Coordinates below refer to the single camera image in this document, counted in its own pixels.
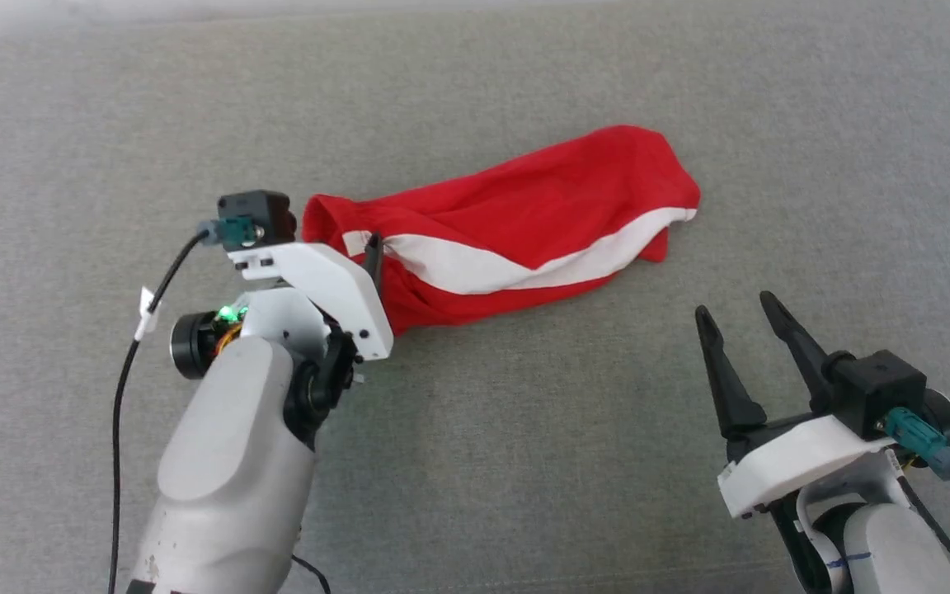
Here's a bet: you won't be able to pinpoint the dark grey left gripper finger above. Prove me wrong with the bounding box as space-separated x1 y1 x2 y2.
363 233 386 295

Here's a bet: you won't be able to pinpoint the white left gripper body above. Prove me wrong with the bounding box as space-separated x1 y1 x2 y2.
226 241 395 362

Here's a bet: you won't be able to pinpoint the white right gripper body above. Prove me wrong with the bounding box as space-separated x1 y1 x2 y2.
717 412 901 521

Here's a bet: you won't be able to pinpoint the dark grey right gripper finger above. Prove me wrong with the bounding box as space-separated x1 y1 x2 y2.
760 290 837 413
694 305 769 441

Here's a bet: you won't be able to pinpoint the red shorts with white stripe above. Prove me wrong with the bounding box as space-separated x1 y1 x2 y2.
302 124 703 335

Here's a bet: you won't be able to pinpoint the grey fabric sofa cushion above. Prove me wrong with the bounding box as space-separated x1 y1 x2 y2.
0 4 950 594

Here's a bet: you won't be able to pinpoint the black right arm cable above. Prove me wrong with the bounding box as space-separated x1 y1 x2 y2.
879 407 950 529

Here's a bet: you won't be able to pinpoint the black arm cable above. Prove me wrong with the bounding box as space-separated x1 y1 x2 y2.
107 219 233 594
879 407 950 529

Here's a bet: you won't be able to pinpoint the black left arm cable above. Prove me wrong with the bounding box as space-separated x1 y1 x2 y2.
107 219 233 594

